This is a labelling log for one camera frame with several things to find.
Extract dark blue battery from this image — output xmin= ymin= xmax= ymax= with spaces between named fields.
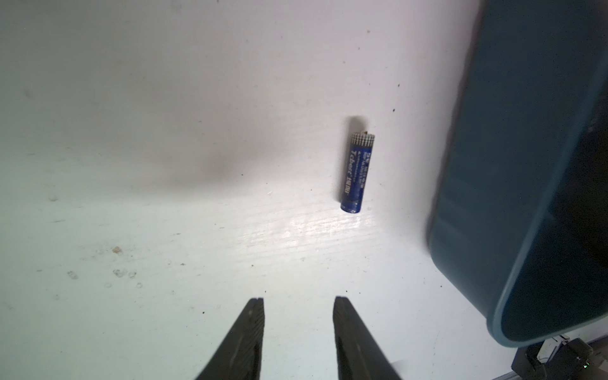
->
xmin=340 ymin=131 xmax=375 ymax=214

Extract teal plastic storage box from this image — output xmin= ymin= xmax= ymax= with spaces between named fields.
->
xmin=427 ymin=1 xmax=607 ymax=348

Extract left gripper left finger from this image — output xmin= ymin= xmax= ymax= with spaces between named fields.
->
xmin=196 ymin=298 xmax=265 ymax=380

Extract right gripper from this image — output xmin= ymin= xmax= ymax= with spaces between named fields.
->
xmin=511 ymin=335 xmax=607 ymax=379

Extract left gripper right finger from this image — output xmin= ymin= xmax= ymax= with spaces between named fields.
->
xmin=332 ymin=296 xmax=401 ymax=380

